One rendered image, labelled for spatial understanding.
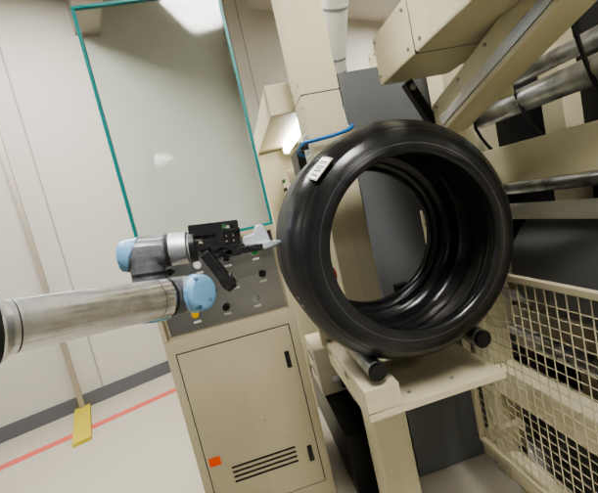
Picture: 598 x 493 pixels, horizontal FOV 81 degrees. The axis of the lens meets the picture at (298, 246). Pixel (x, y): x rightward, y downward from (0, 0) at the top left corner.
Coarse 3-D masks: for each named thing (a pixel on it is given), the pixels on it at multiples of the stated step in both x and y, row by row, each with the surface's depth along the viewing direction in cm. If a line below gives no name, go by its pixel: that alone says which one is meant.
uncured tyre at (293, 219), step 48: (336, 144) 78; (384, 144) 76; (432, 144) 78; (288, 192) 92; (336, 192) 75; (432, 192) 108; (480, 192) 82; (288, 240) 78; (432, 240) 110; (480, 240) 98; (336, 288) 76; (432, 288) 109; (480, 288) 83; (336, 336) 81; (384, 336) 79; (432, 336) 81
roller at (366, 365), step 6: (354, 354) 92; (360, 354) 89; (360, 360) 88; (366, 360) 86; (372, 360) 84; (378, 360) 84; (360, 366) 88; (366, 366) 84; (372, 366) 82; (378, 366) 82; (384, 366) 83; (366, 372) 84; (372, 372) 82; (378, 372) 82; (384, 372) 83; (372, 378) 82; (378, 378) 82; (384, 378) 83
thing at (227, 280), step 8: (208, 248) 82; (200, 256) 80; (208, 256) 81; (208, 264) 81; (216, 264) 81; (216, 272) 81; (224, 272) 82; (224, 280) 82; (232, 280) 82; (224, 288) 83; (232, 288) 83
